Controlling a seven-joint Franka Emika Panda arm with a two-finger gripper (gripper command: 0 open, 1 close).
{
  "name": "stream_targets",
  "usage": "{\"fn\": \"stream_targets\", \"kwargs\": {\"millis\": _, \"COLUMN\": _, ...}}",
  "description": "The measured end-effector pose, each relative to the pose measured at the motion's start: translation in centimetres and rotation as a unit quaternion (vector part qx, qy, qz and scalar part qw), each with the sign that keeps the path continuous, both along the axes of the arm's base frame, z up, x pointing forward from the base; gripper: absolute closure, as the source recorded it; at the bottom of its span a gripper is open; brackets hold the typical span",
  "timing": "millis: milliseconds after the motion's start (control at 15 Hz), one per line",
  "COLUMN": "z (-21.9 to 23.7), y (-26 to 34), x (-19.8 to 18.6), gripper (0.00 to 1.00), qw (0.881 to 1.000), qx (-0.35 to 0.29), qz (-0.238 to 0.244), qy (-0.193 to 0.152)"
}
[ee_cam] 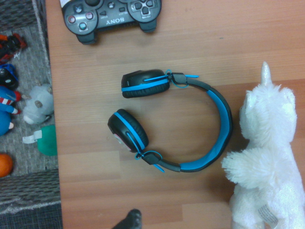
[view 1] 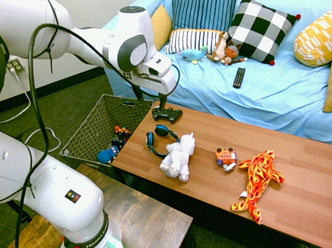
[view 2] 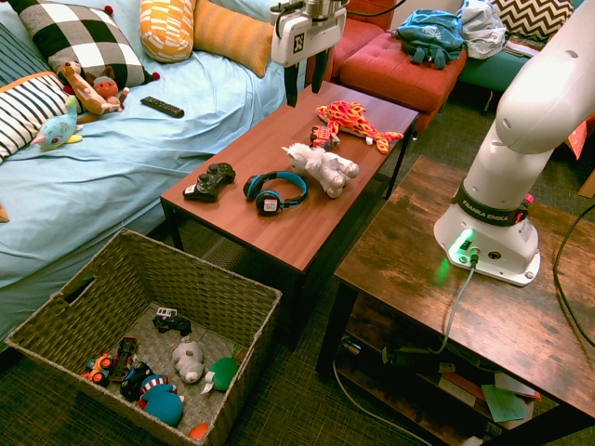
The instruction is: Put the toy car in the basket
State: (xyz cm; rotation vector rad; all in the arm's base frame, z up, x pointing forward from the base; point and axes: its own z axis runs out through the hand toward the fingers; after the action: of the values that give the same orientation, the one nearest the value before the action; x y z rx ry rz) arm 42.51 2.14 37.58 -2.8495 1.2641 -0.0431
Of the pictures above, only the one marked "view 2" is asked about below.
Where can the grey hippo plush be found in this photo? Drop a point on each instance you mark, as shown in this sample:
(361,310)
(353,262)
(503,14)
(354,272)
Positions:
(188,360)

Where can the blue shield hero plush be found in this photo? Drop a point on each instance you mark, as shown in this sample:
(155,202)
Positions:
(162,402)

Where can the red armchair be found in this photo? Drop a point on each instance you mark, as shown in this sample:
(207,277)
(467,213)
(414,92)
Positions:
(362,32)

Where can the teal sofa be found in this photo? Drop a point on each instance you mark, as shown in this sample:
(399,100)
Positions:
(483,72)

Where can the black game controller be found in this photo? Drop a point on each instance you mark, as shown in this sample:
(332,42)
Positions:
(209,182)

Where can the reddish wood coffee table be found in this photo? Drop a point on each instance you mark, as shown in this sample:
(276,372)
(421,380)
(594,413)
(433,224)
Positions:
(279,223)

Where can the orange flame dolphin plush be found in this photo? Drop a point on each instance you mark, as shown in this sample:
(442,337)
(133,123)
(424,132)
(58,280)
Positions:
(351,121)

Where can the yellow patterned bolster pillow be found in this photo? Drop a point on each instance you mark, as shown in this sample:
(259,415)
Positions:
(165,28)

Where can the brown deer plush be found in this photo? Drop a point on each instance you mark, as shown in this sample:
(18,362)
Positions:
(88,95)

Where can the orange ball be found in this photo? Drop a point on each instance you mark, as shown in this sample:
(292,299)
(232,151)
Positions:
(199,431)

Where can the orange pillow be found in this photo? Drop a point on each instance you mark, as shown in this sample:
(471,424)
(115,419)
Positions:
(232,35)

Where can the dark teal striped pillow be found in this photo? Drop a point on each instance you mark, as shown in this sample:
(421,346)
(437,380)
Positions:
(18,58)

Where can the dark blue toy car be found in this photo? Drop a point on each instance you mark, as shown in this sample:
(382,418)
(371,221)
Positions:
(135,381)

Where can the black white chevron pillow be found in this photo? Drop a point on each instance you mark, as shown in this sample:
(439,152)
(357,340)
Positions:
(534,16)

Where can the green plush toy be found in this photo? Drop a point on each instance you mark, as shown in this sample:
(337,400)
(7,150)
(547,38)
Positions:
(224,374)

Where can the blue clothing pile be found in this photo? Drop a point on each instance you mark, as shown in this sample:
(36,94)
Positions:
(430,35)

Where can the white black toy police car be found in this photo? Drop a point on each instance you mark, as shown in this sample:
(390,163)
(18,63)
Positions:
(169,319)

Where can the red toy fire truck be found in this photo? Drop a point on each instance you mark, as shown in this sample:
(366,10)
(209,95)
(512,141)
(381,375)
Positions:
(324,137)

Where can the white crumpled cloth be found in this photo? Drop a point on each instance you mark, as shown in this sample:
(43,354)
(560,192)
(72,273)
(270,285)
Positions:
(481,28)

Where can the woven wicker basket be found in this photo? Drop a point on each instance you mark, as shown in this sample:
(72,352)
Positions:
(209,297)

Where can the red tufted ottoman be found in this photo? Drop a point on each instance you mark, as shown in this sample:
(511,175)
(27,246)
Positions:
(400,69)

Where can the light blue sheeted bed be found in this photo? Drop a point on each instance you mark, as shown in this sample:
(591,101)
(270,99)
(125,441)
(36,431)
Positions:
(116,176)

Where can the white unicorn plush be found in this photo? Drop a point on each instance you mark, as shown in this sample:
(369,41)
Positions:
(325,167)

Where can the black white checkered pillow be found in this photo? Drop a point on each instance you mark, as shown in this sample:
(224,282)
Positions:
(88,39)

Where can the black remote control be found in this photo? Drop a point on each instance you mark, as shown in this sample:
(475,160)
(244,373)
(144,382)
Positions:
(162,107)

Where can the orange toy truck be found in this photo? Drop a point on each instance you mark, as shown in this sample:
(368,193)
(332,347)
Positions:
(99,369)

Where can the rustic dark wood table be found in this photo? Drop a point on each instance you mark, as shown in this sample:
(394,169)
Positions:
(488,316)

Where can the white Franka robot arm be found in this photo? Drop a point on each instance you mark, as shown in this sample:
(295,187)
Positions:
(520,139)

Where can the teal paper sheet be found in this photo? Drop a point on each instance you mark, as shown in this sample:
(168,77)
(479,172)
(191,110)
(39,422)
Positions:
(504,403)

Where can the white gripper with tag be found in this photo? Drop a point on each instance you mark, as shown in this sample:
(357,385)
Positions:
(297,35)

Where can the light blue bird plush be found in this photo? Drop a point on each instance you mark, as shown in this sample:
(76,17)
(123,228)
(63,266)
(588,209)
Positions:
(58,132)

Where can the red black toy race car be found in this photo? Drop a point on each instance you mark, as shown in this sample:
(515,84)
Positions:
(123,358)

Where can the blue black headphones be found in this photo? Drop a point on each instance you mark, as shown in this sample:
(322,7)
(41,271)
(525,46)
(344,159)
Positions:
(267,204)

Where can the navy white striped pillow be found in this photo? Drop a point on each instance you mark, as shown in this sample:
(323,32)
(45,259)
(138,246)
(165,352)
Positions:
(25,111)

